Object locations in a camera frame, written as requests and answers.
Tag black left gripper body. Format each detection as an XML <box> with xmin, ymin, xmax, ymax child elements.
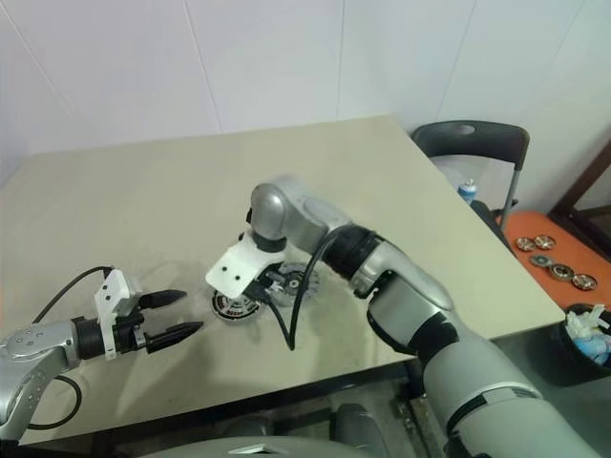
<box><xmin>112</xmin><ymin>306</ymin><xmax>152</xmax><ymax>357</ymax></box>

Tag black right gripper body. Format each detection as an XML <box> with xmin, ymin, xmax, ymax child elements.
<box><xmin>257</xmin><ymin>262</ymin><xmax>286</xmax><ymax>290</ymax></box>

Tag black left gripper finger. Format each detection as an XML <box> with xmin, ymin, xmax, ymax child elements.
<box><xmin>140</xmin><ymin>288</ymin><xmax>187</xmax><ymax>309</ymax></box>
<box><xmin>144</xmin><ymin>322</ymin><xmax>205</xmax><ymax>356</ymax></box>

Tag dark grey rounded shape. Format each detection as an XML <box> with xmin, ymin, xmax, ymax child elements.
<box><xmin>328</xmin><ymin>403</ymin><xmax>388</xmax><ymax>449</ymax></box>
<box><xmin>224</xmin><ymin>414</ymin><xmax>273</xmax><ymax>440</ymax></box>

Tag silver robot torso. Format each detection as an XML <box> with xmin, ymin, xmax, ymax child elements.
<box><xmin>112</xmin><ymin>419</ymin><xmax>383</xmax><ymax>458</ymax></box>

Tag blue white bottle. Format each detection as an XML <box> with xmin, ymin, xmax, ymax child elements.
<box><xmin>456</xmin><ymin>178</ymin><xmax>477</xmax><ymax>206</ymax></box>

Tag black folding chair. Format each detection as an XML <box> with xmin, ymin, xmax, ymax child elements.
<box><xmin>411</xmin><ymin>119</ymin><xmax>531</xmax><ymax>230</ymax></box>

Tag metal bearings on orange mat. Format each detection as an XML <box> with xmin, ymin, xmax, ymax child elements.
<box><xmin>495</xmin><ymin>211</ymin><xmax>611</xmax><ymax>306</ymax></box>

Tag black waste bin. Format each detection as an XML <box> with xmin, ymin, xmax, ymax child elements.
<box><xmin>538</xmin><ymin>302</ymin><xmax>611</xmax><ymax>387</ymax></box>

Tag white plastic trash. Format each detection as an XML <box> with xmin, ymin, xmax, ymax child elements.
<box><xmin>565</xmin><ymin>302</ymin><xmax>611</xmax><ymax>336</ymax></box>

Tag blue crumpled trash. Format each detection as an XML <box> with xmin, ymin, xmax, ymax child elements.
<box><xmin>575</xmin><ymin>332</ymin><xmax>611</xmax><ymax>366</ymax></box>

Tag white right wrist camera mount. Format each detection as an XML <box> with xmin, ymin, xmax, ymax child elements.
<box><xmin>204</xmin><ymin>237</ymin><xmax>288</xmax><ymax>300</ymax></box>

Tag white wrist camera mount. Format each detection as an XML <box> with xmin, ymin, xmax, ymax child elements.
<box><xmin>93</xmin><ymin>269</ymin><xmax>144</xmax><ymax>362</ymax></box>
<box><xmin>204</xmin><ymin>237</ymin><xmax>288</xmax><ymax>300</ymax></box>

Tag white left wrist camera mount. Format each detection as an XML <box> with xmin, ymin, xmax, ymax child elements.
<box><xmin>93</xmin><ymin>269</ymin><xmax>144</xmax><ymax>362</ymax></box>

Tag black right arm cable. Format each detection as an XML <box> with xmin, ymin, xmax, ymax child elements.
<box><xmin>260</xmin><ymin>228</ymin><xmax>343</xmax><ymax>353</ymax></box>

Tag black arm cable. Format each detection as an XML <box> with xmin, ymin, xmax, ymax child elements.
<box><xmin>260</xmin><ymin>228</ymin><xmax>343</xmax><ymax>353</ymax></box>
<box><xmin>26</xmin><ymin>265</ymin><xmax>116</xmax><ymax>428</ymax></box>

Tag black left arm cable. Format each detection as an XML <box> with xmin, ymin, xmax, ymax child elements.
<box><xmin>26</xmin><ymin>265</ymin><xmax>116</xmax><ymax>428</ymax></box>

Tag black table frame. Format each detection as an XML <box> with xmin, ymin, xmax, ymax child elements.
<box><xmin>18</xmin><ymin>357</ymin><xmax>426</xmax><ymax>449</ymax></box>

